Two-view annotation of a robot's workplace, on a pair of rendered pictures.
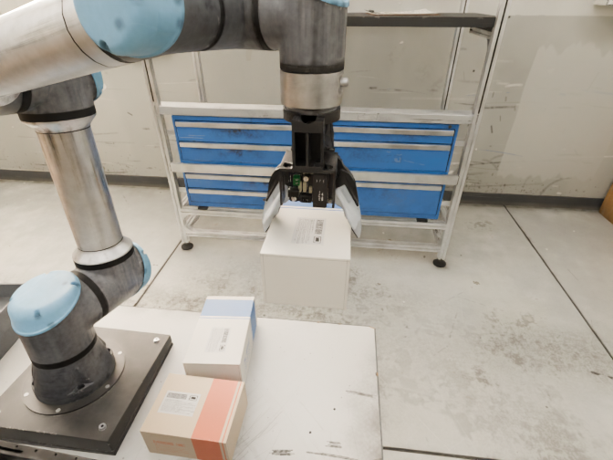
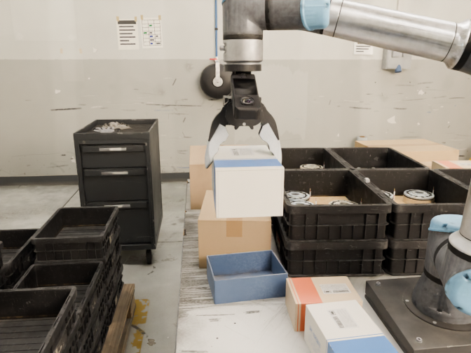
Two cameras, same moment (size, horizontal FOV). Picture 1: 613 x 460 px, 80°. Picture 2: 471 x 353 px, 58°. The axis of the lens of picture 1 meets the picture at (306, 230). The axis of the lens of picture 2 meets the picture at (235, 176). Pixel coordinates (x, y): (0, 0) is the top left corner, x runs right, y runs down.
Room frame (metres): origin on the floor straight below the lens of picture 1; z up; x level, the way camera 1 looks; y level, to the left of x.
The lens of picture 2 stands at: (1.26, -0.19, 1.32)
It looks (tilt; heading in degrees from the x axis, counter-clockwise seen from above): 16 degrees down; 168
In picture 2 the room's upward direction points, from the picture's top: straight up
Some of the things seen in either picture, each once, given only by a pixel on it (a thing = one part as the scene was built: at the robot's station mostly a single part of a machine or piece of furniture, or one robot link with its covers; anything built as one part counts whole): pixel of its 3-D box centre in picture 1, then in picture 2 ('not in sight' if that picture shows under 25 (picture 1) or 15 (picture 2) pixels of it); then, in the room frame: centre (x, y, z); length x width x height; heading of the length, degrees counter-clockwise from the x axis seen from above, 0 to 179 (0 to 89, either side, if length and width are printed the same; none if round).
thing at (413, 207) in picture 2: not in sight; (415, 188); (0.09, 0.65, 0.92); 0.40 x 0.30 x 0.02; 170
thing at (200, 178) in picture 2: not in sight; (222, 174); (-0.63, 0.14, 0.80); 0.40 x 0.30 x 0.20; 174
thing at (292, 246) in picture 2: not in sight; (321, 233); (0.04, 0.36, 0.76); 0.40 x 0.30 x 0.12; 170
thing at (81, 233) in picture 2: not in sight; (83, 264); (-0.69, -0.53, 0.37); 0.40 x 0.30 x 0.45; 174
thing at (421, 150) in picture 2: not in sight; (402, 164); (-0.63, 1.08, 0.80); 0.40 x 0.30 x 0.20; 87
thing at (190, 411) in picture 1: (198, 415); (322, 302); (0.40, 0.21, 0.74); 0.16 x 0.12 x 0.07; 82
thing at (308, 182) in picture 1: (310, 155); (242, 96); (0.45, -0.01, 1.25); 0.09 x 0.08 x 0.12; 174
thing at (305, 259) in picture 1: (311, 241); (243, 177); (0.48, -0.01, 1.10); 0.20 x 0.12 x 0.09; 174
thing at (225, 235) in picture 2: not in sight; (235, 225); (-0.03, 0.08, 0.78); 0.30 x 0.22 x 0.16; 167
